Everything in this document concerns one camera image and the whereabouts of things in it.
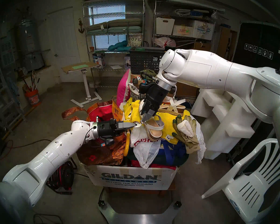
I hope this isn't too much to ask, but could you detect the labelled cardboard box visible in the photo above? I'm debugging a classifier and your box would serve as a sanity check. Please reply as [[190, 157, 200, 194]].
[[172, 25, 194, 37]]

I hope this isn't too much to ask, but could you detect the white door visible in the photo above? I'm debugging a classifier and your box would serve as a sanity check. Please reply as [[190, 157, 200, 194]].
[[47, 7, 83, 83]]

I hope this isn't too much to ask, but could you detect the white red-logo plastic bag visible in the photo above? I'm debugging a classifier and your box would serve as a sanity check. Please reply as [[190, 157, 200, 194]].
[[129, 123, 164, 169]]

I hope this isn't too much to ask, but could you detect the window with blinds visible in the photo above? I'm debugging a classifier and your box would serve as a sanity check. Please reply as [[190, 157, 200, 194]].
[[89, 4, 127, 49]]

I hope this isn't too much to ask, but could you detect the white foam packing block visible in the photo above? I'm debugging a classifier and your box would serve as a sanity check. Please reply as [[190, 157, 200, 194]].
[[191, 88, 259, 160]]

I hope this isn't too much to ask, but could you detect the teal cushion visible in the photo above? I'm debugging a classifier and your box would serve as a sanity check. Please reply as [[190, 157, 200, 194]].
[[107, 40, 129, 52]]

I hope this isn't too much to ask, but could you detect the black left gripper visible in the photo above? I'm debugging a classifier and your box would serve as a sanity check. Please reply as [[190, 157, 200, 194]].
[[97, 119, 138, 146]]

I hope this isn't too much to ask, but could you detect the wooden cross caster dolly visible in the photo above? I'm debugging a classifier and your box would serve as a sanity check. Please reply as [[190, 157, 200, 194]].
[[131, 74, 177, 101]]

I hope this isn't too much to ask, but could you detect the black flight case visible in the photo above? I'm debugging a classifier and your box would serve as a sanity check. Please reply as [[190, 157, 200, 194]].
[[231, 22, 280, 73]]

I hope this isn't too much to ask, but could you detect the large white Gildan carton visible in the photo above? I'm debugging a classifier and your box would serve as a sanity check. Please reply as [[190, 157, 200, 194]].
[[80, 162, 178, 191]]

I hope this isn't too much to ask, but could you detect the white strap wedge sandal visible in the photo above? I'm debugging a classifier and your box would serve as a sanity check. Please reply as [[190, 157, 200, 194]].
[[160, 98, 186, 114], [136, 106, 165, 142]]

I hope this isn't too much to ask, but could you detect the green bench cushion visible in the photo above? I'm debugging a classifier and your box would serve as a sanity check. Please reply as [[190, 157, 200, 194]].
[[87, 26, 143, 36]]

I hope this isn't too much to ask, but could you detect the pink pillow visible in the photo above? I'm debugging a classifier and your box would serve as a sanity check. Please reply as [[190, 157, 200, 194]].
[[117, 70, 131, 107]]

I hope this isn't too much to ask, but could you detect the blue white appliance box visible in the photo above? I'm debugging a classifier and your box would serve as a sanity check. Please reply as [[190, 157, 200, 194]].
[[93, 53, 105, 69]]

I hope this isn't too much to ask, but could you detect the green knit glove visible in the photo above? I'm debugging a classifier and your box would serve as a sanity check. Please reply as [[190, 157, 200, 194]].
[[140, 70, 157, 81]]

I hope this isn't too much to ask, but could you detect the beige green-tipped work glove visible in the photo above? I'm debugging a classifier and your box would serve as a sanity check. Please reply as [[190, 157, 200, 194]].
[[172, 115, 200, 154]]

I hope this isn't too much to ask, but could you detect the HOPE word sign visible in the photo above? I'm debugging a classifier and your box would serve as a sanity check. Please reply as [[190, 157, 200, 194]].
[[127, 35, 143, 47]]

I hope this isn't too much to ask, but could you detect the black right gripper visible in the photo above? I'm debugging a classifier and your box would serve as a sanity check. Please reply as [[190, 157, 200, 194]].
[[139, 81, 171, 123]]

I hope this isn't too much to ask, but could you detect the open brown cardboard box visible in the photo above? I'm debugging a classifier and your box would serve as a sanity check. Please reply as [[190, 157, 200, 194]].
[[194, 41, 211, 51]]

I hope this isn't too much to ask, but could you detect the red orange floral tote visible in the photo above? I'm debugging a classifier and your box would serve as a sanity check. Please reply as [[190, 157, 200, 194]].
[[61, 100, 127, 167]]

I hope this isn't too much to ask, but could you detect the aluminium step ladder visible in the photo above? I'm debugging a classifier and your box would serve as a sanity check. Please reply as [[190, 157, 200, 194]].
[[0, 63, 26, 133]]

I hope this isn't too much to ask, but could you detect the small white Gildan carton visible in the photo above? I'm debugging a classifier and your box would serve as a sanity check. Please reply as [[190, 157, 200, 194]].
[[192, 20, 215, 41]]

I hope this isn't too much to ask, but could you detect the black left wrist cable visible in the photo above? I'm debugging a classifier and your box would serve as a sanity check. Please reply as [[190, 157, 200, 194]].
[[84, 126, 96, 143]]

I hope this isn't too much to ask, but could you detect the white printed round tote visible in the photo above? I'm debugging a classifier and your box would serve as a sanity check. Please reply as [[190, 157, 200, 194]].
[[128, 82, 145, 102]]

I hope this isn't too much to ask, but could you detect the red black cable reel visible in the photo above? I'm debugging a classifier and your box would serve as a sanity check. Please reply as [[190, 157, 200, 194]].
[[45, 161, 77, 195]]

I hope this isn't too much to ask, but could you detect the white plastic chair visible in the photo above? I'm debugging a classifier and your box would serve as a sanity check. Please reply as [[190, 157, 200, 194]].
[[202, 138, 280, 224]]

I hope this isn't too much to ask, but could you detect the grey water heater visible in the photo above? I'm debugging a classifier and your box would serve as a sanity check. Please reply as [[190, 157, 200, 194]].
[[17, 18, 46, 71]]

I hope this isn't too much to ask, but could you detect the white overbed table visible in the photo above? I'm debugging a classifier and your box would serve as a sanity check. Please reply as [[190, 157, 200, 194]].
[[62, 62, 102, 108]]

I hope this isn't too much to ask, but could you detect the orange plastic bucket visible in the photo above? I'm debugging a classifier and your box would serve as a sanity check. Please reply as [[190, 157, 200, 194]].
[[25, 89, 40, 106]]

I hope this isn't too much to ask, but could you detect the white storage box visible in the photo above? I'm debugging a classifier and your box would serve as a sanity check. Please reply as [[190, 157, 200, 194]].
[[155, 17, 175, 35]]

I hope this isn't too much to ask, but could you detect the blue fabric bag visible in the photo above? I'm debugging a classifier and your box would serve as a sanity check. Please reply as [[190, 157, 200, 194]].
[[154, 140, 189, 167]]

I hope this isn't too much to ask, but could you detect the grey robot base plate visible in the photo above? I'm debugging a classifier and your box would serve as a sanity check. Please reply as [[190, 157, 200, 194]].
[[98, 189, 182, 224]]

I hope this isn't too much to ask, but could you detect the chrome wire shelving rack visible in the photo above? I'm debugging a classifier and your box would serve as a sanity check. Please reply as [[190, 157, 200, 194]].
[[83, 0, 146, 88], [153, 1, 216, 51]]

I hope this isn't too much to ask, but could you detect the black mesh basket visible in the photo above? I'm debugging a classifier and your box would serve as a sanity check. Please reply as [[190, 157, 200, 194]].
[[130, 47, 165, 74]]

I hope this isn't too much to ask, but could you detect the yellow terry towel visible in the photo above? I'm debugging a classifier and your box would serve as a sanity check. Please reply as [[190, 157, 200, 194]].
[[131, 99, 192, 144]]

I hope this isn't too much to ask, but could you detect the thin white plastic sheet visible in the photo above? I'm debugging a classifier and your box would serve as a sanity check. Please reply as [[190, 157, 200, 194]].
[[196, 123, 207, 164]]

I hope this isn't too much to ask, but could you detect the floor power cable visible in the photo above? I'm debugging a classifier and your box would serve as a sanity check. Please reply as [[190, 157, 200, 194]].
[[0, 139, 52, 161]]

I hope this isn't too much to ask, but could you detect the beige bench cushion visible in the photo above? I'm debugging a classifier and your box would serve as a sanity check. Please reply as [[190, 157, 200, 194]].
[[86, 18, 143, 31]]

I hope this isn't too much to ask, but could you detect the white crumpled cloth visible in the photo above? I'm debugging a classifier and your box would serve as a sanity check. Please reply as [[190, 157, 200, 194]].
[[177, 120, 194, 137]]

